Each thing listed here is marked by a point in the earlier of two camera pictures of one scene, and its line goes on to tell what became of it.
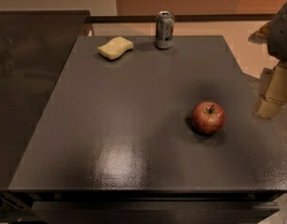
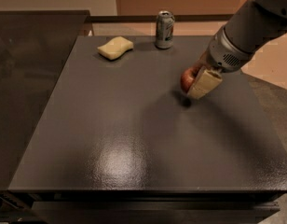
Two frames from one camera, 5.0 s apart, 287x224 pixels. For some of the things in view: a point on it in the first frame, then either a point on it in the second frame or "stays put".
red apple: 208,118 to 189,77
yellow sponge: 116,48 stays put
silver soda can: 165,29 stays put
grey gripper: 281,35 to 224,54
